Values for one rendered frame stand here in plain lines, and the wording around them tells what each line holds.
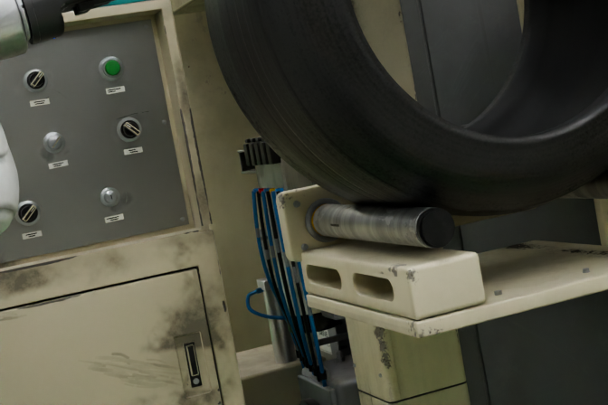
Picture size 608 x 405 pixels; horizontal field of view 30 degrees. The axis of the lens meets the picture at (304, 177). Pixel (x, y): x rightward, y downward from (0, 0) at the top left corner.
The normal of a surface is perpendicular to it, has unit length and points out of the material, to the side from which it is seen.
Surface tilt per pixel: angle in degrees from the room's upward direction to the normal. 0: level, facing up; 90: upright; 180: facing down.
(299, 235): 90
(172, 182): 90
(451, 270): 90
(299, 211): 90
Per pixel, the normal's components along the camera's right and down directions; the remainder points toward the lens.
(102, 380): 0.33, -0.01
